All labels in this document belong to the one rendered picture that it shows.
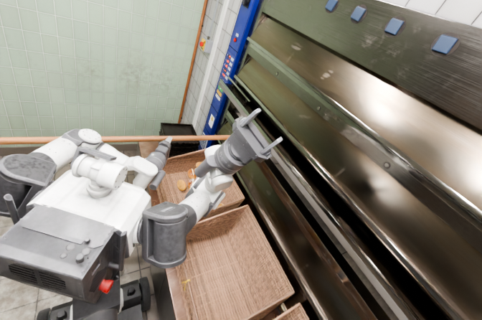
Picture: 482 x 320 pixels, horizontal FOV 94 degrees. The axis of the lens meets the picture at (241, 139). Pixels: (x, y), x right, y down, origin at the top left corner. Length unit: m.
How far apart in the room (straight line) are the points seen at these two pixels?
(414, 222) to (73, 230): 0.99
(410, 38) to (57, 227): 1.14
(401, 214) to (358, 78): 0.52
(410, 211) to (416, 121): 0.30
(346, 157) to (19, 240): 1.03
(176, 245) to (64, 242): 0.25
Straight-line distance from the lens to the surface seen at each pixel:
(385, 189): 0.99
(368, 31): 1.05
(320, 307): 1.33
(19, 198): 0.87
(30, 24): 2.37
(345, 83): 1.05
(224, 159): 0.60
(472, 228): 0.92
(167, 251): 0.71
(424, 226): 0.97
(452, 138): 0.91
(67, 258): 0.67
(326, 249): 1.20
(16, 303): 2.20
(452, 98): 0.90
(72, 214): 0.72
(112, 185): 0.66
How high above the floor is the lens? 1.98
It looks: 33 degrees down
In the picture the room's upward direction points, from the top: 23 degrees clockwise
